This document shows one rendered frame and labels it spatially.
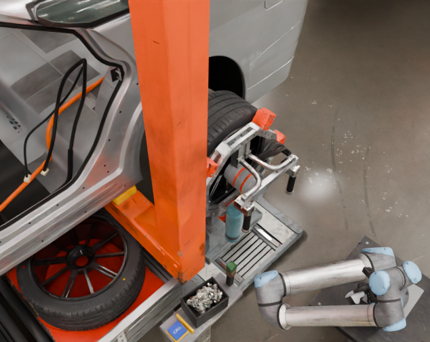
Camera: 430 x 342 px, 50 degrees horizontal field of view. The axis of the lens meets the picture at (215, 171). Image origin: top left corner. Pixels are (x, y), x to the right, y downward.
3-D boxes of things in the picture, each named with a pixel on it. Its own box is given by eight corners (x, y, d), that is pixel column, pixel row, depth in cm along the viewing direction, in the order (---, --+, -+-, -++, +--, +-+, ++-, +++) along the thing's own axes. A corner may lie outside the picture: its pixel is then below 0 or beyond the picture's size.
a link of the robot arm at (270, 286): (388, 277, 245) (253, 305, 227) (381, 244, 247) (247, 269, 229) (405, 279, 230) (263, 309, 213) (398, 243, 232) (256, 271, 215)
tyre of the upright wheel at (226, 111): (224, 64, 229) (132, 163, 222) (259, 87, 219) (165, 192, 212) (249, 125, 288) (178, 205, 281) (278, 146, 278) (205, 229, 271)
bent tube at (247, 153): (266, 139, 240) (268, 125, 232) (295, 160, 232) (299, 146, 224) (243, 157, 232) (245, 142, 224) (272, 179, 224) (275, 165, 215)
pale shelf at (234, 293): (220, 273, 253) (220, 271, 250) (243, 295, 245) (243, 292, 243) (159, 328, 233) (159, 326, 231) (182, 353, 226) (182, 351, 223)
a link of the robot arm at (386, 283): (388, 301, 180) (409, 294, 186) (382, 271, 181) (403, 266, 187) (369, 300, 188) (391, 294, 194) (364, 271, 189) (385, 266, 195)
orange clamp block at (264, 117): (257, 123, 237) (265, 107, 234) (268, 130, 234) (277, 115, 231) (250, 122, 232) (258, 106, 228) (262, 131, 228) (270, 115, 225)
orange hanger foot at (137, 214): (125, 191, 274) (117, 152, 247) (185, 247, 251) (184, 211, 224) (102, 207, 266) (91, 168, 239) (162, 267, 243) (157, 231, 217)
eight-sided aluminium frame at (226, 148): (260, 173, 278) (272, 105, 235) (269, 179, 275) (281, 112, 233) (194, 226, 253) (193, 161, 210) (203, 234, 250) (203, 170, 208)
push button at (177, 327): (178, 321, 232) (178, 319, 230) (187, 332, 229) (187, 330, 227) (167, 331, 228) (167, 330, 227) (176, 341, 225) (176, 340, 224)
